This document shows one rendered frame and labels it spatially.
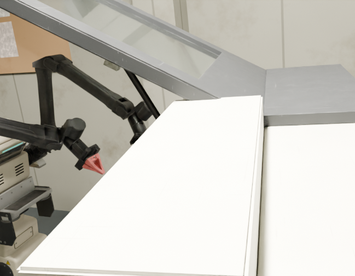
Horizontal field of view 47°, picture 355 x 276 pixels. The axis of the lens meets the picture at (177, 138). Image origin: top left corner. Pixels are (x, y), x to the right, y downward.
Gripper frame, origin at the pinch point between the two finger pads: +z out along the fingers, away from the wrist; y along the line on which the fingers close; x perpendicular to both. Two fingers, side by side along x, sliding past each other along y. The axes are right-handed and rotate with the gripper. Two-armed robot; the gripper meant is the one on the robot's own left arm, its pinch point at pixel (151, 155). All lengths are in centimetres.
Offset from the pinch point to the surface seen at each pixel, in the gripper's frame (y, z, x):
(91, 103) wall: 65, -142, 129
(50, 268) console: -77, 62, -77
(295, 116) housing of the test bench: -7, 36, -67
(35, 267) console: -78, 61, -76
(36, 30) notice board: 29, -205, 109
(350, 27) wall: 158, -59, -38
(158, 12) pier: 72, -127, 20
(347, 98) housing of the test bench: 10, 34, -72
